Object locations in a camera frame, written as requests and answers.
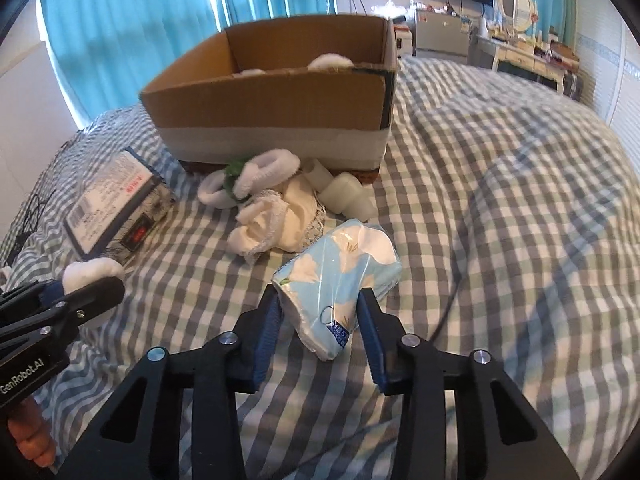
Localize white sock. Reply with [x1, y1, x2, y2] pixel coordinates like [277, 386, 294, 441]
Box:
[62, 257, 125, 330]

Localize black white tissue pack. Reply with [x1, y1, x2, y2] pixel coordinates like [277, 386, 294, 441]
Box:
[64, 148, 175, 264]

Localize blue floral tissue pack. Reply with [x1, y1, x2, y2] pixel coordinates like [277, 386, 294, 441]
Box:
[271, 219, 401, 361]

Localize cream lace cloth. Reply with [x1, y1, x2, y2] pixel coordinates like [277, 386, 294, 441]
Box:
[227, 176, 326, 264]

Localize person's left hand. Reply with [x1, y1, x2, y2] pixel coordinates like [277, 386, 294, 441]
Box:
[8, 398, 56, 468]

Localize gray checkered bed quilt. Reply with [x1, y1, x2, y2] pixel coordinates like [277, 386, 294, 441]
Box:
[9, 60, 639, 479]

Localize white tape roll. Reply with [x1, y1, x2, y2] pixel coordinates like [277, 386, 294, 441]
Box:
[300, 159, 378, 222]

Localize large blue curtain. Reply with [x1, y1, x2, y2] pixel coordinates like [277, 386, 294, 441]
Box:
[39, 0, 335, 122]

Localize brown cardboard box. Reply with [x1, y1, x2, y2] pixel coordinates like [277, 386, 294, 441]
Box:
[140, 14, 397, 182]

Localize white dressing table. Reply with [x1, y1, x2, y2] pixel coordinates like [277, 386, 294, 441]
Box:
[468, 36, 584, 101]

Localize white suitcase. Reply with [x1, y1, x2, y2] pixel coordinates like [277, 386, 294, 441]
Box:
[394, 25, 413, 58]

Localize silver mini fridge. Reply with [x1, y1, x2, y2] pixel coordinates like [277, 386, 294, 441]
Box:
[413, 10, 472, 64]

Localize white sliding wardrobe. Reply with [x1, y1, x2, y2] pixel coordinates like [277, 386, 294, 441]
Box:
[575, 0, 639, 166]

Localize white oval vanity mirror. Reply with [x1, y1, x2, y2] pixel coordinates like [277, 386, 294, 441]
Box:
[496, 0, 538, 34]

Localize black cable on bed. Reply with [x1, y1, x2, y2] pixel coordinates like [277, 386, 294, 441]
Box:
[4, 188, 59, 261]

